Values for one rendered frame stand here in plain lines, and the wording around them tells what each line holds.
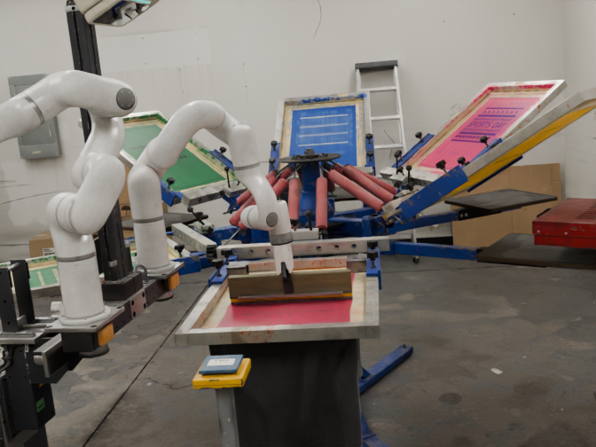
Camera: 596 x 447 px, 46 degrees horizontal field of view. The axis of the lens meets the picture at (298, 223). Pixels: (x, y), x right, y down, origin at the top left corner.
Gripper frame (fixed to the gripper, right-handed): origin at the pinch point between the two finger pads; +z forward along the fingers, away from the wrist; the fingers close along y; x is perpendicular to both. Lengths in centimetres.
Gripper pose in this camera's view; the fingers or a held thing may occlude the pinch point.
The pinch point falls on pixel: (289, 286)
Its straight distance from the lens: 234.5
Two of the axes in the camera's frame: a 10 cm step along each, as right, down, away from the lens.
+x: 9.8, -1.3, -1.3
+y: -1.0, 2.2, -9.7
